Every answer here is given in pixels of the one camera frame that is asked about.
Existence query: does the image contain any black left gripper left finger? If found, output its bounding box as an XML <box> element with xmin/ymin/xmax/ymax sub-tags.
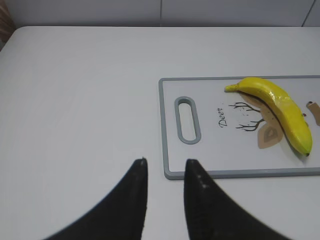
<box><xmin>48</xmin><ymin>158</ymin><xmax>148</xmax><ymax>240</ymax></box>

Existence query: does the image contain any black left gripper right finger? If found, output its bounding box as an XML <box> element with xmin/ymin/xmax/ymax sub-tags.
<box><xmin>183</xmin><ymin>159</ymin><xmax>286</xmax><ymax>240</ymax></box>

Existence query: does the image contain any yellow plastic banana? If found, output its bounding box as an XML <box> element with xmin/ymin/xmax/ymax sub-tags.
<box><xmin>224</xmin><ymin>77</ymin><xmax>313</xmax><ymax>156</ymax></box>

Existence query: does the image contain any white grey-rimmed cutting board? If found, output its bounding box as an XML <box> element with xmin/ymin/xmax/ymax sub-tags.
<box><xmin>158</xmin><ymin>75</ymin><xmax>320</xmax><ymax>180</ymax></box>

